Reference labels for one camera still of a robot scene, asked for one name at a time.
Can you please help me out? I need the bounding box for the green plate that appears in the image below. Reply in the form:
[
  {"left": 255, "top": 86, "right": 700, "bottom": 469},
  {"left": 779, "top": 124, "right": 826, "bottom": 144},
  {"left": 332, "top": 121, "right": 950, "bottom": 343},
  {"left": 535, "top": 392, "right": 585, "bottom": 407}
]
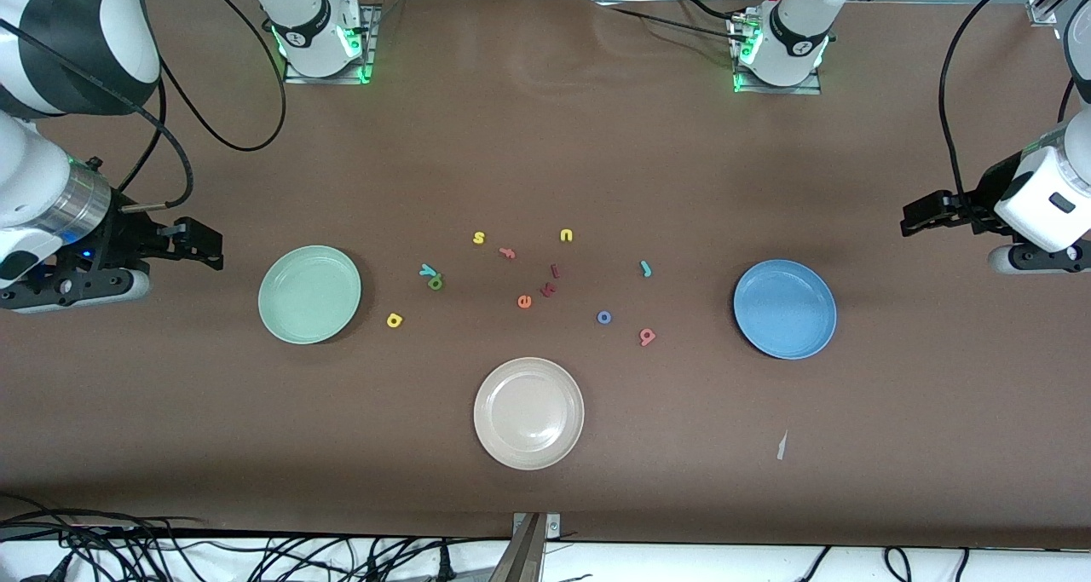
[{"left": 257, "top": 245, "right": 362, "bottom": 345}]

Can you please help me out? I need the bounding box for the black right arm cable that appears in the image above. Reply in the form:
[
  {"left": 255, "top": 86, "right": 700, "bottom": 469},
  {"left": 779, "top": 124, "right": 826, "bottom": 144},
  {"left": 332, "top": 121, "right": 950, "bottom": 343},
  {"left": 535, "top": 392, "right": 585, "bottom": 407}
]
[{"left": 0, "top": 0, "right": 288, "bottom": 212}]

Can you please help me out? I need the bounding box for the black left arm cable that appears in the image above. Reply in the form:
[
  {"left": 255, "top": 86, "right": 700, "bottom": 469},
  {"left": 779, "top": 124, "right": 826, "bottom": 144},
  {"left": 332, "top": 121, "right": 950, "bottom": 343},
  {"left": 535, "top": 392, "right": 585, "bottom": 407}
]
[{"left": 938, "top": 0, "right": 1077, "bottom": 216}]

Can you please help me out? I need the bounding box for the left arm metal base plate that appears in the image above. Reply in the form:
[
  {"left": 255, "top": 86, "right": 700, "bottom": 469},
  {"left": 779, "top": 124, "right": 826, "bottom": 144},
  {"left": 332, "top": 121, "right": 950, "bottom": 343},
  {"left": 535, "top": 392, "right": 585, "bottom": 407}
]
[{"left": 733, "top": 15, "right": 823, "bottom": 95}]

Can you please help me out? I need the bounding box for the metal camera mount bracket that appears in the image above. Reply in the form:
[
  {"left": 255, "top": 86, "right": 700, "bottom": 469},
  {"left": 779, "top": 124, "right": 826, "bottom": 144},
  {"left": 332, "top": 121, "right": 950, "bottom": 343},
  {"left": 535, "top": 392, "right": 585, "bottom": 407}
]
[{"left": 510, "top": 512, "right": 562, "bottom": 582}]

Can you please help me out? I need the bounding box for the black cable on table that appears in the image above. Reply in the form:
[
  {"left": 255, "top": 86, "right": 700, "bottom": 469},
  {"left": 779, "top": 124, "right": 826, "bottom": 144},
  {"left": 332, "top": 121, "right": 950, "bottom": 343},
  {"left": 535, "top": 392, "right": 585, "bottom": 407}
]
[{"left": 588, "top": 0, "right": 751, "bottom": 42}]

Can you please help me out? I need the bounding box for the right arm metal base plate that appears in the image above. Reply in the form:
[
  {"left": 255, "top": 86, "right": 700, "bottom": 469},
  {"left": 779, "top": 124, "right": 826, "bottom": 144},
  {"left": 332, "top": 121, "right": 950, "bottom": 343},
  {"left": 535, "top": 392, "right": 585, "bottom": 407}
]
[{"left": 284, "top": 7, "right": 378, "bottom": 84}]

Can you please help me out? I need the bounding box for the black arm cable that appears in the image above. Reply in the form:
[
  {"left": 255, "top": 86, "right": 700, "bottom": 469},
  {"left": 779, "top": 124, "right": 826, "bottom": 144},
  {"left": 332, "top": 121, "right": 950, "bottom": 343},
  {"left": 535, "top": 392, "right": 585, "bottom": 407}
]
[
  {"left": 0, "top": 0, "right": 288, "bottom": 212},
  {"left": 938, "top": 0, "right": 1077, "bottom": 216}
]

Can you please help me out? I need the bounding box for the beige plate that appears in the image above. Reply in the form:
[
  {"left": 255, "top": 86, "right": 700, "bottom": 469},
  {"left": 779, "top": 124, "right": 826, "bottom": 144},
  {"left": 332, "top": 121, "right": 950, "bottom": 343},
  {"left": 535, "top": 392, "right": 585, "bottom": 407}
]
[{"left": 473, "top": 357, "right": 586, "bottom": 471}]

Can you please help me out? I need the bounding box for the blue plate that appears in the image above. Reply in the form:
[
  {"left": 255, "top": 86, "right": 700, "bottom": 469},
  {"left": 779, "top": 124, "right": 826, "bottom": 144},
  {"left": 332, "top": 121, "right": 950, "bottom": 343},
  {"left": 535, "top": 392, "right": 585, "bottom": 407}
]
[{"left": 733, "top": 259, "right": 838, "bottom": 360}]

